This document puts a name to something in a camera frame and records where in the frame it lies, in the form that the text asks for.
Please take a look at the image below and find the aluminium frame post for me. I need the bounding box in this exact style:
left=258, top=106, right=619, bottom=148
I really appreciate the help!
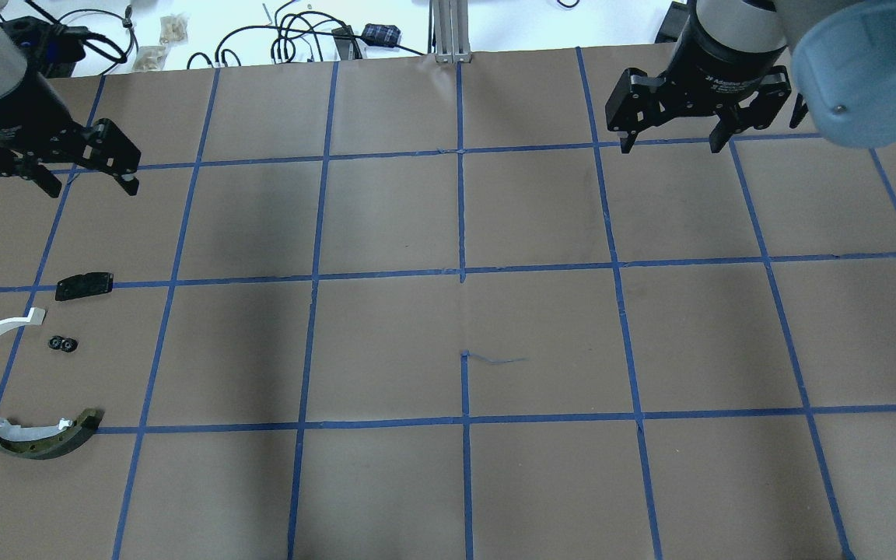
left=428, top=0, right=472, bottom=64

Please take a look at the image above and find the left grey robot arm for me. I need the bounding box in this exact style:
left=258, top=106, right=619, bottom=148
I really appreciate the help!
left=0, top=24, right=140, bottom=198

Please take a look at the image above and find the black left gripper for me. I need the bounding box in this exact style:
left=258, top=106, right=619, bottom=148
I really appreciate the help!
left=0, top=74, right=142, bottom=198

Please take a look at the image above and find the olive green brake shoe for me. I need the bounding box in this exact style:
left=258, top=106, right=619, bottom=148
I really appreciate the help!
left=0, top=408, right=104, bottom=460

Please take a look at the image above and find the small black plastic bracket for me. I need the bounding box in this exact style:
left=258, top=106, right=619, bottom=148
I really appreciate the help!
left=54, top=271, right=114, bottom=302

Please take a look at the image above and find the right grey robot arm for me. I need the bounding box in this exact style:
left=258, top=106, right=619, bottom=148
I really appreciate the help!
left=604, top=1, right=896, bottom=153

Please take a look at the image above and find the black power adapter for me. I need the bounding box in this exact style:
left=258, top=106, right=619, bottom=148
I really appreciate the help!
left=653, top=1, right=689, bottom=44

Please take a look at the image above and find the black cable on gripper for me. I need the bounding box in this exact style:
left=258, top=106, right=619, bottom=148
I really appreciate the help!
left=24, top=0, right=138, bottom=65

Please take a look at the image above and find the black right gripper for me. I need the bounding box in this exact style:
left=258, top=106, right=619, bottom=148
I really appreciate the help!
left=605, top=12, right=792, bottom=155

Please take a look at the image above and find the blue patterned small box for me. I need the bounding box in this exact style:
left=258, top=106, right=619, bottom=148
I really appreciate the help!
left=360, top=23, right=402, bottom=47

